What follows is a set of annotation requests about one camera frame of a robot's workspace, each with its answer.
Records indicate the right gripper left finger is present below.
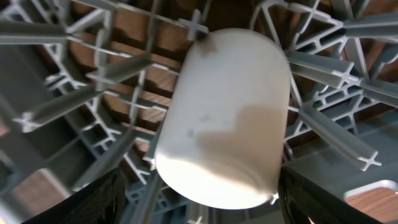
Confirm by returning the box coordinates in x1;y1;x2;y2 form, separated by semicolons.
23;167;126;224

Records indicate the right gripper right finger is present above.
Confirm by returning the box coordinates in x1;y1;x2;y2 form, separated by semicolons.
278;166;379;224

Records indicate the white green cup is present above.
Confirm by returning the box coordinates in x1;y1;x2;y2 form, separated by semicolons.
154;29;291;210

